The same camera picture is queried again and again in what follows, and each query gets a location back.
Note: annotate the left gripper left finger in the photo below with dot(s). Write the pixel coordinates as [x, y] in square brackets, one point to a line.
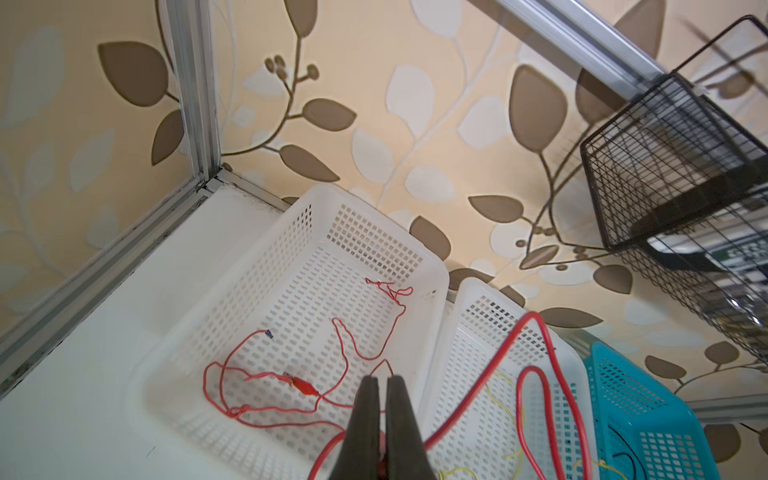
[359, 454]

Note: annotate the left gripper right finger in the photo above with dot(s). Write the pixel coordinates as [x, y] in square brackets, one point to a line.
[405, 455]

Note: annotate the middle white plastic basket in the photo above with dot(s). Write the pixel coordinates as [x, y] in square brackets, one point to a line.
[503, 434]

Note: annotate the white plastic basket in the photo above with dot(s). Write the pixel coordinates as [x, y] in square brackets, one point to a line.
[261, 373]
[503, 434]

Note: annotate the left white plastic basket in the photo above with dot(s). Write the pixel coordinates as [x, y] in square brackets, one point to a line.
[261, 373]

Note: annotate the teal plastic basket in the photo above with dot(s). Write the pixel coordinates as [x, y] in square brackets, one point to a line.
[643, 430]

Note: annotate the back black wire basket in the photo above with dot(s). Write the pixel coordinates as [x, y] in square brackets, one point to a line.
[682, 131]

